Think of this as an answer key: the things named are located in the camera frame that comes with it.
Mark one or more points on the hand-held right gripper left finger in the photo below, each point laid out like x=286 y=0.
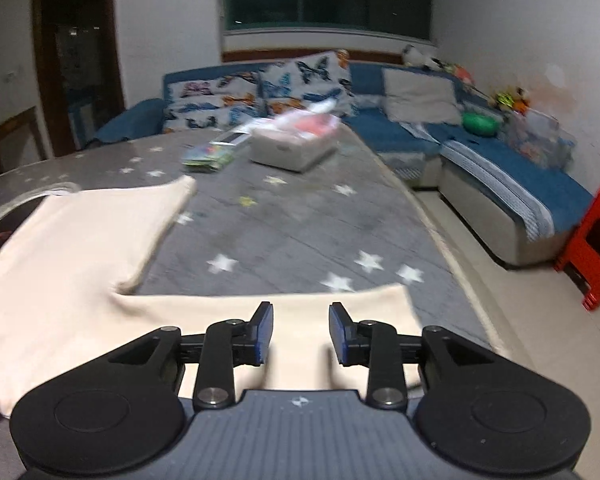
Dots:
x=264 y=327

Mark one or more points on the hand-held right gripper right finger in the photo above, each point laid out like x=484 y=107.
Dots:
x=338 y=330

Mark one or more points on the cream garment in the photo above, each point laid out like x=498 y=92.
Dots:
x=70 y=270

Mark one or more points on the grey star-print blanket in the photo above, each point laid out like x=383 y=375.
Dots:
x=300 y=220

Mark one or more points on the green snack packet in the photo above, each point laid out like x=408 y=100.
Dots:
x=209 y=156

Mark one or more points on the white storage box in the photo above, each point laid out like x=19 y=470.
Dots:
x=292 y=146

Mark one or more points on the blue corner sofa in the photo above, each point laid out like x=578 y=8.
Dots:
x=430 y=160

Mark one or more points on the striped sofa cover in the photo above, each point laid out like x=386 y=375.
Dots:
x=500 y=190

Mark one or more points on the butterfly-print cushion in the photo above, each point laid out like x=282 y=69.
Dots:
x=307 y=80
x=212 y=100

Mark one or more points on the grey cushion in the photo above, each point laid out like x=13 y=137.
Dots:
x=420 y=97

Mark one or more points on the green ball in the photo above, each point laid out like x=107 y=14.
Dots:
x=480 y=123

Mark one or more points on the red plastic stool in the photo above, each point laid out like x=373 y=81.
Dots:
x=592 y=247

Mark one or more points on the clear plastic toy bag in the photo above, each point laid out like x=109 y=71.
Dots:
x=537 y=137

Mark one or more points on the plush toy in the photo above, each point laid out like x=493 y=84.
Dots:
x=422 y=57

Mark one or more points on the yellow green toy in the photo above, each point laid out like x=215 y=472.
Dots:
x=511 y=99

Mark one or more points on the wooden side table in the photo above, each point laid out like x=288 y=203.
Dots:
x=10 y=135

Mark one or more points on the dark wooden doorway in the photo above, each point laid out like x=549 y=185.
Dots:
x=77 y=55

